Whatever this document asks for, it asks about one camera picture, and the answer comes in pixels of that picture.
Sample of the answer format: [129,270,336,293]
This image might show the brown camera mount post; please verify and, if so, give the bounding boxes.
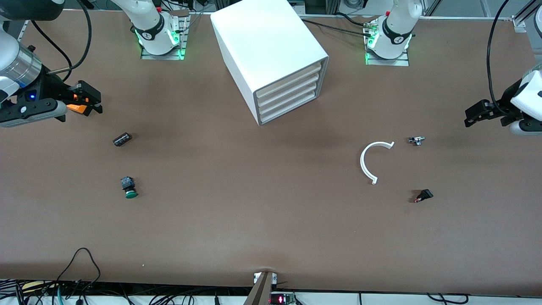
[243,271,275,305]

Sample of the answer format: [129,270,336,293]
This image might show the thin black looped cable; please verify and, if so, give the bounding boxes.
[55,247,102,293]

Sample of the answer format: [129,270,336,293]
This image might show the white curved plastic strip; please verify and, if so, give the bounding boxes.
[360,141,395,186]

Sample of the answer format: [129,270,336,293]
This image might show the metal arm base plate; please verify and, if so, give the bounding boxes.
[365,21,410,67]
[141,13,189,61]

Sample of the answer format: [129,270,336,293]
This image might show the orange button box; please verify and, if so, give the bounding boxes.
[66,94,91,116]

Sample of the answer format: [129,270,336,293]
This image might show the black power cable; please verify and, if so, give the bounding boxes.
[301,19,374,38]

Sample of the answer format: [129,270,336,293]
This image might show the device with red display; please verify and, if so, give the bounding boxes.
[270,292,297,305]

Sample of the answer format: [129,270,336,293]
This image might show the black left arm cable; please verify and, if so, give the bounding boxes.
[487,0,511,117]

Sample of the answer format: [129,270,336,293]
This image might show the white box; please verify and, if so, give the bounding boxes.
[257,72,320,109]

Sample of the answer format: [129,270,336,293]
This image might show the green push button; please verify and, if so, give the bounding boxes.
[121,176,138,200]

